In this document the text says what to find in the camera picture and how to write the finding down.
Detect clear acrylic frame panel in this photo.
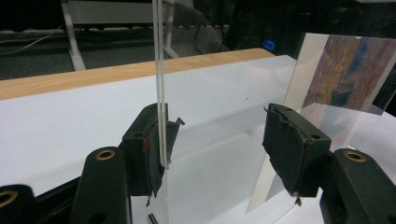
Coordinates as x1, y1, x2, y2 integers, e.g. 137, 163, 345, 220
246, 32, 396, 216
151, 0, 172, 224

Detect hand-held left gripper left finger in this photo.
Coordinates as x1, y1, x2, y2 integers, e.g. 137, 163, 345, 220
120, 102, 186, 207

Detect white floor cable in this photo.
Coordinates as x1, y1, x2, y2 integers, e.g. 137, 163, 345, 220
0, 25, 64, 58

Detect white table mat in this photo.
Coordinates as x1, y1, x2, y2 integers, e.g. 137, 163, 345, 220
0, 55, 396, 224

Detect photo card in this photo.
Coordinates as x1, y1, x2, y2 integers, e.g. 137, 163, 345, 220
284, 32, 396, 116

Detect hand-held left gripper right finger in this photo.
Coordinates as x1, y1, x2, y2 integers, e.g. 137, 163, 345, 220
262, 103, 332, 207

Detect blue ring light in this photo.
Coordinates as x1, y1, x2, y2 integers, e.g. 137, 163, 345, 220
262, 39, 276, 52

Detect white metal stand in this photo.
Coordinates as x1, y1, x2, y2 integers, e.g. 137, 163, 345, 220
60, 0, 182, 72

